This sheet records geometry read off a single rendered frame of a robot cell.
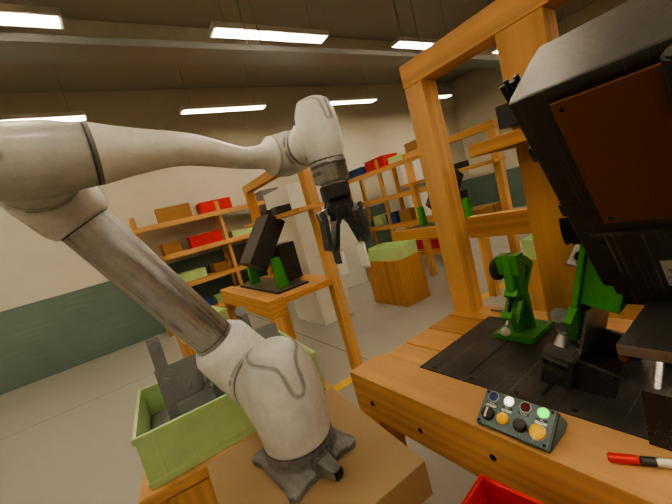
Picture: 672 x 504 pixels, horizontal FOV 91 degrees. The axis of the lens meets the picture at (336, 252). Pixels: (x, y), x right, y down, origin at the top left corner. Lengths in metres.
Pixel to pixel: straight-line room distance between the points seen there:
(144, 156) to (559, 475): 0.94
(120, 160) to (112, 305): 6.71
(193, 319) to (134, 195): 6.64
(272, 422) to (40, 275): 6.81
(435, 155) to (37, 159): 1.22
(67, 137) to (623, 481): 1.03
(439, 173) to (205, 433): 1.26
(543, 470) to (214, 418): 0.91
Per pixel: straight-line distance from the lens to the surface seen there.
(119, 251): 0.79
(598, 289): 0.89
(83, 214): 0.78
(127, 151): 0.65
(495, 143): 1.17
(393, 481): 0.78
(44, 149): 0.64
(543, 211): 1.27
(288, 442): 0.77
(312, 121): 0.82
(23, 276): 7.42
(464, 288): 1.51
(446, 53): 1.43
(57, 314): 7.39
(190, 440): 1.28
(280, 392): 0.71
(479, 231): 1.50
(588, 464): 0.84
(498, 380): 1.05
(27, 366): 7.57
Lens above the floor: 1.45
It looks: 7 degrees down
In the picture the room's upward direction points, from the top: 15 degrees counter-clockwise
